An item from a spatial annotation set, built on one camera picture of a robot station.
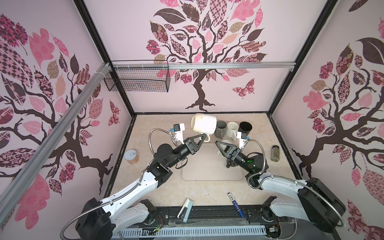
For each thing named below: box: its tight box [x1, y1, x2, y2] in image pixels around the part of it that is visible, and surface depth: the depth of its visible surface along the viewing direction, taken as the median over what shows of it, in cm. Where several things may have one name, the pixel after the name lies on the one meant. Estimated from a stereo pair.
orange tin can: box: [124, 149, 139, 165], surface depth 92 cm
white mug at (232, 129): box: [225, 121, 239, 141], surface depth 105 cm
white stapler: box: [177, 198, 194, 223], surface depth 75 cm
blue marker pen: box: [227, 192, 245, 218], surface depth 77 cm
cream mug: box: [191, 114, 217, 143], surface depth 62 cm
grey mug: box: [214, 120, 227, 139], surface depth 100 cm
